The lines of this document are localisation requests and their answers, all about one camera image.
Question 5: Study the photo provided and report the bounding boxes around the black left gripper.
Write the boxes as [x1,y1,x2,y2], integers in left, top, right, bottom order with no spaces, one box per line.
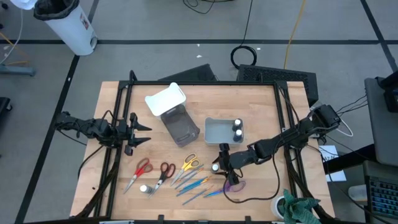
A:
[117,111,153,156]

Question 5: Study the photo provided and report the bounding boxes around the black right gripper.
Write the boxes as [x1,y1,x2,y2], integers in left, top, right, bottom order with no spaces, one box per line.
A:
[211,142,242,186]

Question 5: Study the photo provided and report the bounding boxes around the purple handled scissors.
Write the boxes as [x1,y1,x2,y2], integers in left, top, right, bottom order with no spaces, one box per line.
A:
[203,179,247,198]

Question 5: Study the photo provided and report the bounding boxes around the teal paintbrush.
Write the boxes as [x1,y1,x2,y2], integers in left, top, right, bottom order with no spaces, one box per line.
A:
[175,177,211,197]
[182,185,215,206]
[174,169,204,190]
[178,176,209,192]
[178,164,205,181]

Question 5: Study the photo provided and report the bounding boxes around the yellow handled scissors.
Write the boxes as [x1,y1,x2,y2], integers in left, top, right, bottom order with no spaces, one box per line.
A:
[170,152,201,187]

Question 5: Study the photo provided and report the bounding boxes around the red handled scissors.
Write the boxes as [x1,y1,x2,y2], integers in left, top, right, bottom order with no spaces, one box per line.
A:
[123,157,154,194]

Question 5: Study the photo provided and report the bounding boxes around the black and red scissors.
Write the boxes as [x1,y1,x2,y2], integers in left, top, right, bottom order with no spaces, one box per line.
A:
[148,161,177,199]

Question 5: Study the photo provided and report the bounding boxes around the grey plastic bin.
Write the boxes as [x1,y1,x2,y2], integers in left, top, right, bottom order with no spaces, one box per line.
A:
[204,116,244,146]

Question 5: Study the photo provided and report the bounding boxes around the smoky transparent plastic bin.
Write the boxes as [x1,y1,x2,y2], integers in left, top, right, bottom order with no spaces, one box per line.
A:
[160,104,201,147]

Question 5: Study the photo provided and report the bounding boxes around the white plastic bin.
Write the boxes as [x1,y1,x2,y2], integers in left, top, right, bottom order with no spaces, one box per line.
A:
[144,82,187,118]

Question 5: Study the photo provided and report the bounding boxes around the black flat case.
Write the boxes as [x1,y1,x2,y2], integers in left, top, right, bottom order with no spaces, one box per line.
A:
[157,63,218,83]

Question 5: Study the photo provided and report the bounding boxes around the green cloth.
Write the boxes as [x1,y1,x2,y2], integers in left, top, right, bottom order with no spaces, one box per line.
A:
[282,186,322,224]

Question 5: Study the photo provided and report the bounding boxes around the black mesh computer tower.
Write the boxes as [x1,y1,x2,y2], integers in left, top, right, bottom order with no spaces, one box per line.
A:
[236,64,320,108]

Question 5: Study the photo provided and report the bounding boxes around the white paper sheet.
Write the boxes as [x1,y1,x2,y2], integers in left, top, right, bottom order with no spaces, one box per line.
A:
[318,144,347,183]

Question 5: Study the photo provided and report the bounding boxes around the white trash can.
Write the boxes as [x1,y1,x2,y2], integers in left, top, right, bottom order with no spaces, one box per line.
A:
[33,0,99,57]

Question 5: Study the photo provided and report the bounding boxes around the grey metal foot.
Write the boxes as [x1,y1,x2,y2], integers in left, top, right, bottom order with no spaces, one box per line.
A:
[0,63,37,77]

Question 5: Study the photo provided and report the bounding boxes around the white rounded device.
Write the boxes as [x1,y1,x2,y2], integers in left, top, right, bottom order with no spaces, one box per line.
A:
[348,184,369,203]

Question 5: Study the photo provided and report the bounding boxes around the black chair base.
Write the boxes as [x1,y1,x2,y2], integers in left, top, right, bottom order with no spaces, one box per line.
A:
[0,96,13,123]

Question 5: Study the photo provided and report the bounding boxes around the black trash bag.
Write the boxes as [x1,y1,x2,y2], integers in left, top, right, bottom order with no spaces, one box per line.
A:
[33,0,80,22]

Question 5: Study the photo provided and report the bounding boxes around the grey desk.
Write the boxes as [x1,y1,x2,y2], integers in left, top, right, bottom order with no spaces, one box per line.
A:
[364,77,398,167]

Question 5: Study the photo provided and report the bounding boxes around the black backlit keyboard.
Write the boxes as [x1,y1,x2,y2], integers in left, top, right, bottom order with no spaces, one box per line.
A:
[363,160,398,224]

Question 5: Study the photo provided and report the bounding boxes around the white plastic object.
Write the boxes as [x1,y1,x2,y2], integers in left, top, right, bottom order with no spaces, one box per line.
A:
[9,0,39,11]

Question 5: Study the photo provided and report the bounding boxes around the black desk device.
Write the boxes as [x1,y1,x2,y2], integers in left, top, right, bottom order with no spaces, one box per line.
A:
[375,70,398,113]

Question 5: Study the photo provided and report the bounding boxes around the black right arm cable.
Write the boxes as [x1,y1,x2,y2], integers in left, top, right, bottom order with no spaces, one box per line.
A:
[222,152,280,205]

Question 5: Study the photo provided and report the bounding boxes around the black aluminium table frame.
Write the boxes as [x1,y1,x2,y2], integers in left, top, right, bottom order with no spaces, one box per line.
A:
[73,70,336,224]

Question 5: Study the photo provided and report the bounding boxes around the black coiled cable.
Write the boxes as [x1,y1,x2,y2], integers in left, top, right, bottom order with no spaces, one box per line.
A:
[229,0,258,70]

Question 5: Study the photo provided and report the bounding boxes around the yellow cable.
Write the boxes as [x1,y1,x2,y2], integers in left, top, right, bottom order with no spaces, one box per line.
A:
[283,0,307,70]

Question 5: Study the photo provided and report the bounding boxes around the thin white floor cable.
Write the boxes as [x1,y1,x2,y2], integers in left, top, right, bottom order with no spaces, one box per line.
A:
[0,8,24,65]

